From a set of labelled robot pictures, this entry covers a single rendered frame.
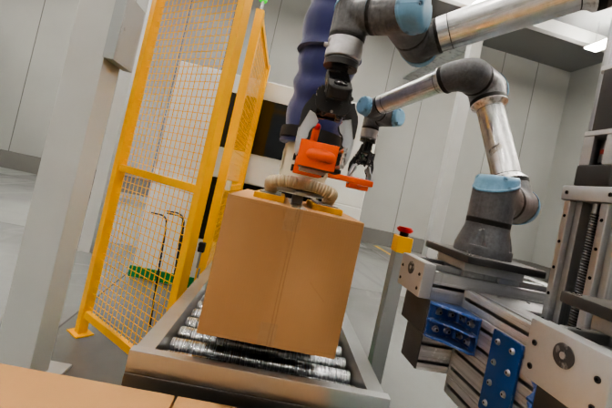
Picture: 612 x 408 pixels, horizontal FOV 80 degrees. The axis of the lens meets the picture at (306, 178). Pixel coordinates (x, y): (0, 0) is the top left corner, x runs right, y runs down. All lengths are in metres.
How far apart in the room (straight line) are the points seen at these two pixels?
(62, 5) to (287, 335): 10.90
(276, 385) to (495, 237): 0.70
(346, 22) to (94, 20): 1.39
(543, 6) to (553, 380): 0.62
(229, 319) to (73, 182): 1.04
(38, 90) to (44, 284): 9.41
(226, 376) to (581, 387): 0.78
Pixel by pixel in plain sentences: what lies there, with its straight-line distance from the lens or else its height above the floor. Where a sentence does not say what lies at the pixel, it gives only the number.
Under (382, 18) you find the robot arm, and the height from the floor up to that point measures 1.46.
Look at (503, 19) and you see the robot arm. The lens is 0.85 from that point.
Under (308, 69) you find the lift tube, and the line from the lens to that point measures 1.31.
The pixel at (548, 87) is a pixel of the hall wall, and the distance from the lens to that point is 13.34.
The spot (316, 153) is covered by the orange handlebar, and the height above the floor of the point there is 1.18.
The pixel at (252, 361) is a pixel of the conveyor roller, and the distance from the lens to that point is 1.32.
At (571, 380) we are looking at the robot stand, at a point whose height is 0.94.
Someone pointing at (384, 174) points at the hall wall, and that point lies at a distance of 10.42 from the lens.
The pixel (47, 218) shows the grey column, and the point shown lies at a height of 0.74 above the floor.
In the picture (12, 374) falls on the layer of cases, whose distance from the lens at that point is 1.18.
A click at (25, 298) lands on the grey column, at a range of 2.05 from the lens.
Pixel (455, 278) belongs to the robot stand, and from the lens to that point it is 1.06.
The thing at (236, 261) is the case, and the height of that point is 0.87.
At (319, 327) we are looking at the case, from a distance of 1.13.
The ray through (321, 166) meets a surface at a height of 1.16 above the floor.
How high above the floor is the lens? 1.12
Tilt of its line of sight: 1 degrees up
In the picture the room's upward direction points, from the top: 13 degrees clockwise
